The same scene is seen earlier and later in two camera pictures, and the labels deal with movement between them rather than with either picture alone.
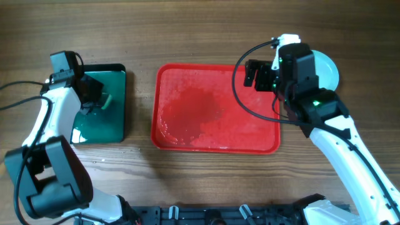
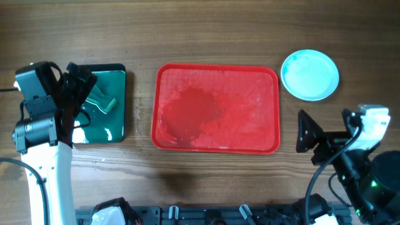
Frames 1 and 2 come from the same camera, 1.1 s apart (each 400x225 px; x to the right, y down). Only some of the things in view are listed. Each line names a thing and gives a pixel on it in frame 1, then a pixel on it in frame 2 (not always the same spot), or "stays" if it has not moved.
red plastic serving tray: (194, 110) stays
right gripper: (260, 67) → (306, 130)
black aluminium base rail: (222, 215) stays
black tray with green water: (104, 125) stays
